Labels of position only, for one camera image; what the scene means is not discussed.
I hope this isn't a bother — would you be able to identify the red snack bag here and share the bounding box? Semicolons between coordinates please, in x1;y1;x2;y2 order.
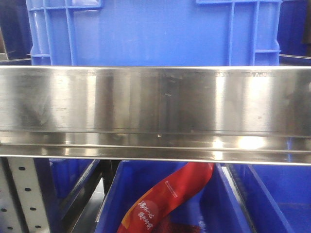
117;162;214;233

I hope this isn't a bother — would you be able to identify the lower blue bin centre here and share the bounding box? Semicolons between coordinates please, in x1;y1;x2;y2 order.
95;161;251;233

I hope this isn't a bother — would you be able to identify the blue target bin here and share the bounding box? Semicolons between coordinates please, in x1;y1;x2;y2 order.
26;0;281;66

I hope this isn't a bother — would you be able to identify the perforated shelf upright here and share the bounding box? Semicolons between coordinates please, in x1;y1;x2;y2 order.
0;157;51;233

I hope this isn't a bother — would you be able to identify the steel shelf rail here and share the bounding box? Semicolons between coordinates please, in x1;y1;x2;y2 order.
0;66;311;166

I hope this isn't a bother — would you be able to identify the lower blue bin right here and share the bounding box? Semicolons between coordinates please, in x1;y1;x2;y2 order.
229;165;311;233

